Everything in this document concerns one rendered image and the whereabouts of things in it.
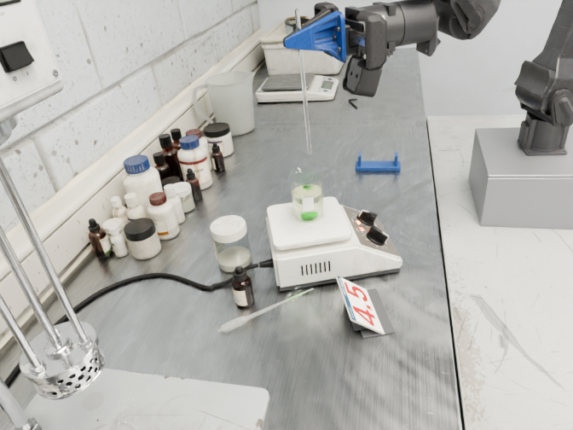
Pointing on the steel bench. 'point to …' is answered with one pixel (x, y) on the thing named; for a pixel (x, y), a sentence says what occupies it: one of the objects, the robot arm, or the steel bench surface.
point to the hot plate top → (291, 228)
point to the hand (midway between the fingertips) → (309, 39)
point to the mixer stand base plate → (153, 404)
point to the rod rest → (378, 165)
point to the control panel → (367, 231)
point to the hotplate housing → (327, 262)
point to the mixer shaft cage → (50, 374)
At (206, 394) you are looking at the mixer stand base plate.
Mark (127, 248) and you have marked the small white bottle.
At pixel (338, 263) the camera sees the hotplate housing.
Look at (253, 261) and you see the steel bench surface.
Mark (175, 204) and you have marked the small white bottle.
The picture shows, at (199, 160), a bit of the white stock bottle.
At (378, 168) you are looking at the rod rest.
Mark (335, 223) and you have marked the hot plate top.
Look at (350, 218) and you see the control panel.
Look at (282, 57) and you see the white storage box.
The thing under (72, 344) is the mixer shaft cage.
